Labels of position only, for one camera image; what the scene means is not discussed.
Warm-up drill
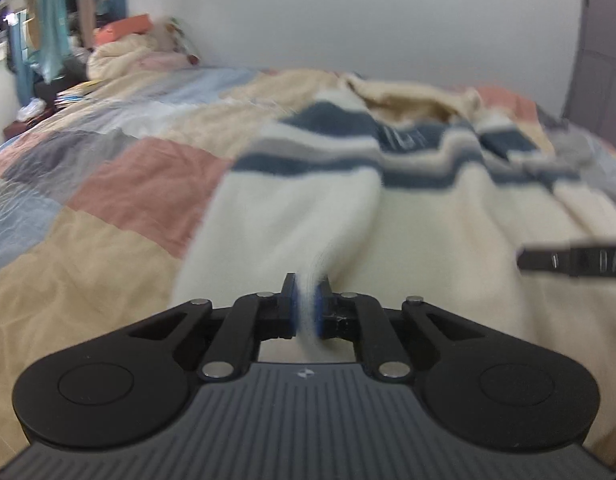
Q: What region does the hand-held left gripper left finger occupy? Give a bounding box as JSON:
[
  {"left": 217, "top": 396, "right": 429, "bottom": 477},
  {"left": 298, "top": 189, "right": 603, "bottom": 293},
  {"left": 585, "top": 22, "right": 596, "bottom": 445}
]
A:
[{"left": 128, "top": 273, "right": 299, "bottom": 382}]

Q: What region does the patchwork quilt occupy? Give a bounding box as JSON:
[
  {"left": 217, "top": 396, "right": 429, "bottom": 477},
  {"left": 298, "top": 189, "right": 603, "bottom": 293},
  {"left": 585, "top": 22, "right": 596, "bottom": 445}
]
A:
[{"left": 0, "top": 66, "right": 616, "bottom": 466}]

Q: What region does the teal hanging garment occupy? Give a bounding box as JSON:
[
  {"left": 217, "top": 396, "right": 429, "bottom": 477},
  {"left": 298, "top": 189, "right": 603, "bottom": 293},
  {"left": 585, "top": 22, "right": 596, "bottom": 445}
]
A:
[{"left": 34, "top": 0, "right": 72, "bottom": 85}]

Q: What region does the stack of books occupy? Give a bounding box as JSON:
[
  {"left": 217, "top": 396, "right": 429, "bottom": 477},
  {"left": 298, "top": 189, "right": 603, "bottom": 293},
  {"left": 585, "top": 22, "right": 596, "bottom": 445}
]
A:
[{"left": 54, "top": 80, "right": 102, "bottom": 109}]

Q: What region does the cream striped sweater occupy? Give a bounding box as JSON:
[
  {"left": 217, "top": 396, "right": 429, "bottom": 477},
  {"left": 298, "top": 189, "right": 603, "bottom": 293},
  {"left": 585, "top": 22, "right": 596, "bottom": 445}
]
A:
[{"left": 173, "top": 74, "right": 616, "bottom": 466}]

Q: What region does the cream bundled duvet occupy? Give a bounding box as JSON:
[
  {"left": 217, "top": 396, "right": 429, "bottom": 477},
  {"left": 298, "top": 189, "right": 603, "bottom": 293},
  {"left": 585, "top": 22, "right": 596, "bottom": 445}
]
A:
[{"left": 86, "top": 35, "right": 199, "bottom": 82}]

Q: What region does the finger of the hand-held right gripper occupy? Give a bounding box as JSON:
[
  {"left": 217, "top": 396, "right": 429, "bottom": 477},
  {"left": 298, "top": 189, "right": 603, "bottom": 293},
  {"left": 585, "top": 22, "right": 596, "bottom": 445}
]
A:
[{"left": 516, "top": 244, "right": 576, "bottom": 277}]

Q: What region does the orange pillow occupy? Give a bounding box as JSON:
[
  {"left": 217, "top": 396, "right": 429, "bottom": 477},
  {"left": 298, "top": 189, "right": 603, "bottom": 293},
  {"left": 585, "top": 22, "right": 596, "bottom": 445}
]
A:
[{"left": 94, "top": 14, "right": 152, "bottom": 47}]

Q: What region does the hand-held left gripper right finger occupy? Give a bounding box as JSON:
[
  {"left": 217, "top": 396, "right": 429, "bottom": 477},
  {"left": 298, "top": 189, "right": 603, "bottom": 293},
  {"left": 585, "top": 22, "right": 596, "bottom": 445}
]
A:
[{"left": 314, "top": 274, "right": 485, "bottom": 382}]

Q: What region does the floral pillow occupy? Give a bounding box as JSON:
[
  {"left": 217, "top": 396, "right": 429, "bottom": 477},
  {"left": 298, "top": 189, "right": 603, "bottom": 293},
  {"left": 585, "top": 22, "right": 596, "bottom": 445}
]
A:
[{"left": 164, "top": 16, "right": 202, "bottom": 67}]

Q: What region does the grey door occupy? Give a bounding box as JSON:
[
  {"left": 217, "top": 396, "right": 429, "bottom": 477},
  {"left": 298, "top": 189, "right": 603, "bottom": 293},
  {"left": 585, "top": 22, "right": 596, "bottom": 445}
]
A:
[{"left": 562, "top": 0, "right": 616, "bottom": 128}]

